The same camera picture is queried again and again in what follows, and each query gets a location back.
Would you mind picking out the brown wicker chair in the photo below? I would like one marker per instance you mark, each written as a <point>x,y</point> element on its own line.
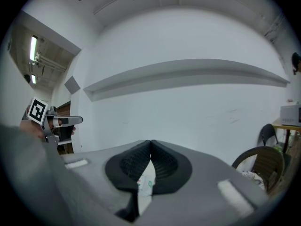
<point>268,159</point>

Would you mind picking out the long ceiling tube light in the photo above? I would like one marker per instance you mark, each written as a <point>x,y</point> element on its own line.
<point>34,46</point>

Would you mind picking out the short ceiling tube light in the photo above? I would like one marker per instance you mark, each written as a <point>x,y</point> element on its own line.
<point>33,79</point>

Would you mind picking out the black wall-mounted fixture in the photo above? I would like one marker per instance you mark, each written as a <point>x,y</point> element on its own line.
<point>295,60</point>

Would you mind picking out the white wet wipes pack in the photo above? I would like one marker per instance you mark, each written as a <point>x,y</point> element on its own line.
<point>146,183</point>

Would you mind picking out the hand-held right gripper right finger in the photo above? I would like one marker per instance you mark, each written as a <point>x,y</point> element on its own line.
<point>169,166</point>

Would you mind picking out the white microwave oven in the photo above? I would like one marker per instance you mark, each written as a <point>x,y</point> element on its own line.
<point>290,115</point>

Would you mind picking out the black plastic chair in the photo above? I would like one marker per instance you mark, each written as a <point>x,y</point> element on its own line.
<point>268,134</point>

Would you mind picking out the grey square wall panel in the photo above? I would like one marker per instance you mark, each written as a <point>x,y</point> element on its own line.
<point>72,85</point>

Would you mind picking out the person's left hand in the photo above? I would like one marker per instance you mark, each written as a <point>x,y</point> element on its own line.
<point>73,130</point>

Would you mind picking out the white patterned chair cushion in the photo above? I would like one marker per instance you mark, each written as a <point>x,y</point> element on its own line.
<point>252,176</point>

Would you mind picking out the long white wall shelf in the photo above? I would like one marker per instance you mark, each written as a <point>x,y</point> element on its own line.
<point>188,72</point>

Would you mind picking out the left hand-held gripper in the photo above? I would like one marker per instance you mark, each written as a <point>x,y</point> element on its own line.
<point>40,116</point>

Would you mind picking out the person's left forearm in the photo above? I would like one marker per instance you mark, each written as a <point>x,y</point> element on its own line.
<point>26,173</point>

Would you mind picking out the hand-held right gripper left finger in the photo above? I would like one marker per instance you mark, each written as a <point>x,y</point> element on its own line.
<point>131,161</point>

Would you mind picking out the brown wooden door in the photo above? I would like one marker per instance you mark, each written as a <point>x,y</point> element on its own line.
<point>64,109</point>

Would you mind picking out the yellow table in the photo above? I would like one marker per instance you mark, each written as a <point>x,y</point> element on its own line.
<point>288,129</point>

